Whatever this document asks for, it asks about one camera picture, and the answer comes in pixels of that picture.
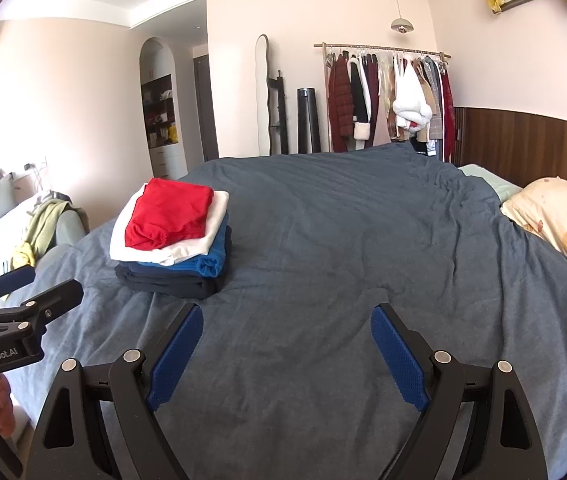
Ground white fluffy coat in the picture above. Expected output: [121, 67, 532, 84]
[392, 57, 434, 133]

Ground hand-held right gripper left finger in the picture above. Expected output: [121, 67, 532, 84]
[33, 301, 205, 480]

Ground arched wall shelf niche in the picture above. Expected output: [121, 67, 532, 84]
[139, 36, 188, 181]

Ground cream patterned pillow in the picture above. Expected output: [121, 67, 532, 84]
[500, 176, 567, 283]

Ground wavy standing mirror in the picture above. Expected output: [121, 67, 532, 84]
[254, 34, 272, 157]

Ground blue folded garment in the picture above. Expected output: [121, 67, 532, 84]
[136, 225, 230, 278]

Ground person's left hand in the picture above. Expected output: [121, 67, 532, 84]
[0, 375, 16, 439]

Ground red shorts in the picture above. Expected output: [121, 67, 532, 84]
[124, 178, 215, 251]

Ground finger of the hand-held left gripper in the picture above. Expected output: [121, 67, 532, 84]
[0, 265, 38, 311]
[0, 279, 84, 346]

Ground grey-blue blanket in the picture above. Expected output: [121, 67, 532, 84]
[0, 141, 567, 480]

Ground black coat stand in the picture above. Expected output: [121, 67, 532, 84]
[267, 71, 290, 156]

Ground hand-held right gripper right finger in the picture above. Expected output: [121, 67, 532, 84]
[370, 303, 549, 480]

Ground green-yellow cloth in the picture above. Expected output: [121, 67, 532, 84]
[10, 199, 73, 268]

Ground black cylindrical tower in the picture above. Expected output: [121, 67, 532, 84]
[297, 88, 321, 154]

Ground pale green sofa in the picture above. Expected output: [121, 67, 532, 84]
[0, 172, 91, 301]

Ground light green pillow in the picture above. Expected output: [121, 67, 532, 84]
[457, 163, 523, 201]

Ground dark wooden headboard panel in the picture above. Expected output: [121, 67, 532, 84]
[451, 106, 567, 201]

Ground white folded garment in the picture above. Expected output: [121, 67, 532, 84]
[109, 182, 230, 267]

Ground wooden clothes rack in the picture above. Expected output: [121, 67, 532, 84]
[313, 42, 451, 161]

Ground dark navy folded garment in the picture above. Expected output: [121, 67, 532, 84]
[114, 232, 234, 301]

